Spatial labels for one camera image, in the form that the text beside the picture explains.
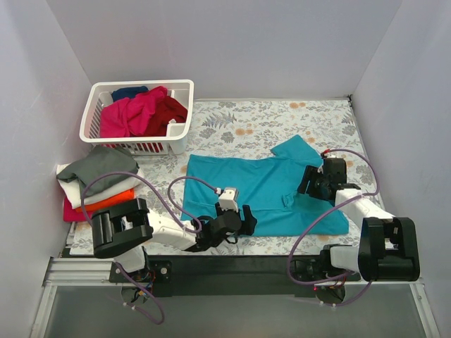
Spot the teal t shirt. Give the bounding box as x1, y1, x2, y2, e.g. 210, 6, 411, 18
183, 135, 332, 237

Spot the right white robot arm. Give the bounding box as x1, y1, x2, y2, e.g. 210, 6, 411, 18
292, 157, 420, 282

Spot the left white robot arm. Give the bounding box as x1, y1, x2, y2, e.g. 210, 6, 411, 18
91, 198, 257, 282

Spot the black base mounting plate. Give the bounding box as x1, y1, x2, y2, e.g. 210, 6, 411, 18
108, 255, 362, 299

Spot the floral patterned table mat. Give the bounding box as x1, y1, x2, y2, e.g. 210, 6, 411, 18
68, 99, 375, 257

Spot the white plastic laundry basket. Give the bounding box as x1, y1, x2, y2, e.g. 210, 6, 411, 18
79, 80, 194, 156

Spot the orange folded t shirt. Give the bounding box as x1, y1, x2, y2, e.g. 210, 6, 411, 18
85, 189, 135, 212

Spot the dark red t shirt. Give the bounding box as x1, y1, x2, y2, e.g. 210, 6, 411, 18
144, 96, 187, 137

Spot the grey folded t shirt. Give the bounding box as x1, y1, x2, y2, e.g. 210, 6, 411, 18
56, 146, 140, 198

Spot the pink t shirt in basket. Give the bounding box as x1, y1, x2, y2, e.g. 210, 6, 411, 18
99, 86, 168, 138

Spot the white folded t shirt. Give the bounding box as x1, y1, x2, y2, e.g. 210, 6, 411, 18
57, 177, 142, 208

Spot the pink folded t shirt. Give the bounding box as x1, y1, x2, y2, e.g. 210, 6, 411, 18
63, 197, 87, 223

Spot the navy blue t shirt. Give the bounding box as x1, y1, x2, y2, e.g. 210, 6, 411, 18
111, 86, 149, 102

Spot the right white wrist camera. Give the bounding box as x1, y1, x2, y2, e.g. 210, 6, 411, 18
318, 149, 336, 174

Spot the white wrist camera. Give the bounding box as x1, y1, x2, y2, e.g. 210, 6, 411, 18
215, 187, 239, 212
318, 149, 336, 174

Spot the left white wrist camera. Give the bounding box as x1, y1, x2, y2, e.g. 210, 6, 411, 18
215, 187, 239, 212

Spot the aluminium frame rail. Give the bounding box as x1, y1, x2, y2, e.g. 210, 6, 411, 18
30, 257, 113, 337

